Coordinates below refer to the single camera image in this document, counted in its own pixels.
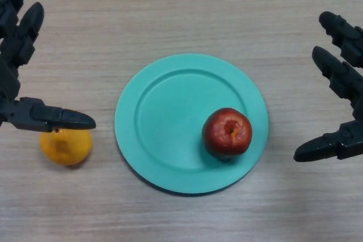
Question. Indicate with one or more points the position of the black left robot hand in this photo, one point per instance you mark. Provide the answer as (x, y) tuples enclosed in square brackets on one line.
[(10, 63)]

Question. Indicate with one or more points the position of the yellow orange pear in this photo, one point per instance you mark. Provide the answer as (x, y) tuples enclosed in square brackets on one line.
[(65, 148)]

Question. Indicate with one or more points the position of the green round plate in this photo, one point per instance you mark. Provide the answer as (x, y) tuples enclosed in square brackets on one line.
[(167, 128)]

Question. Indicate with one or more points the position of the red apple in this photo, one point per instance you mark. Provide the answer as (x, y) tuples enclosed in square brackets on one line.
[(224, 137)]

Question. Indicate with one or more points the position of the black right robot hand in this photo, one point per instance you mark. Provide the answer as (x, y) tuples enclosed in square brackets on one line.
[(351, 83)]

